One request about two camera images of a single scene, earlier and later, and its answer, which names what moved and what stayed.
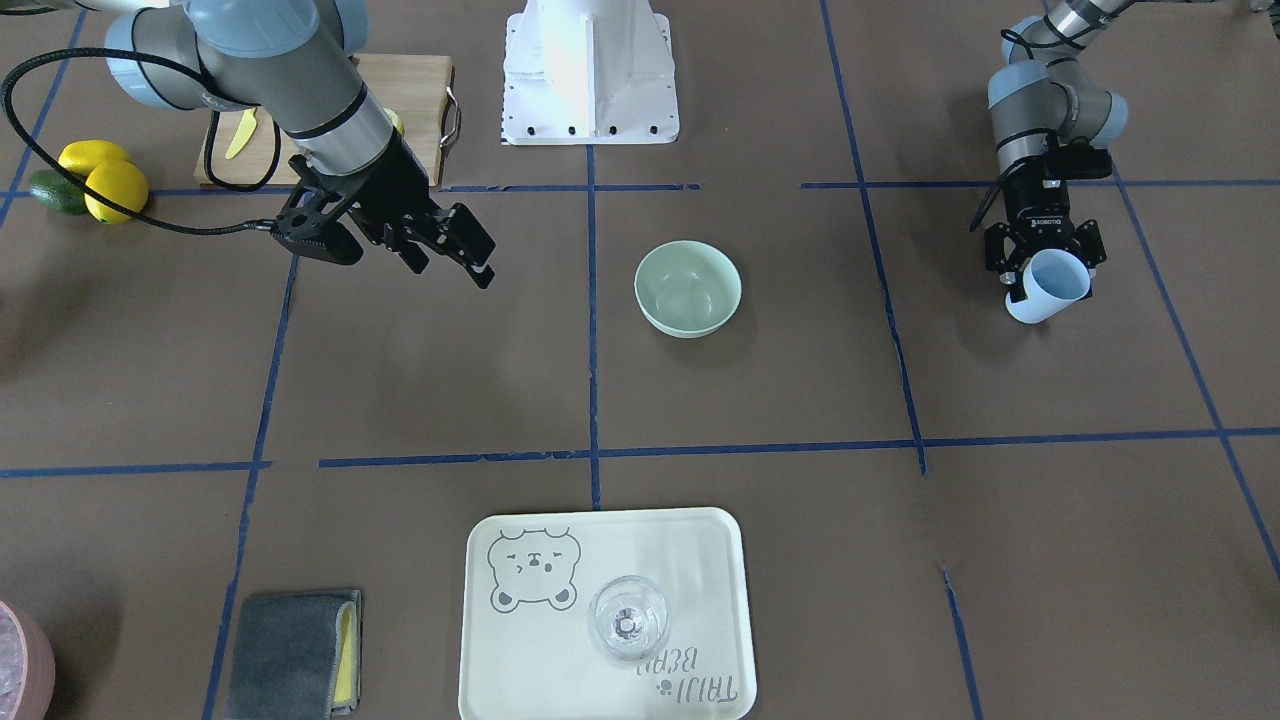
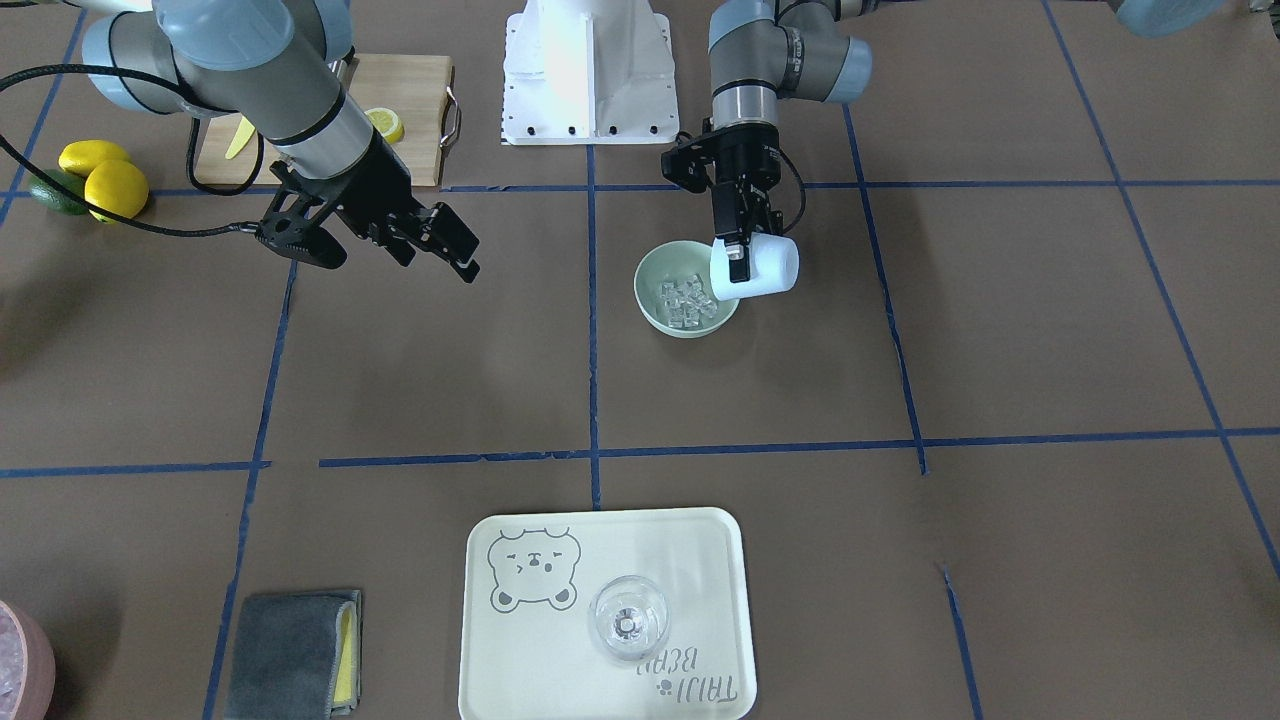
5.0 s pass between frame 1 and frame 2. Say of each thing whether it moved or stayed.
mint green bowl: stayed
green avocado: stayed
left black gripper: moved
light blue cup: moved
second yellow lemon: stayed
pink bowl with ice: stayed
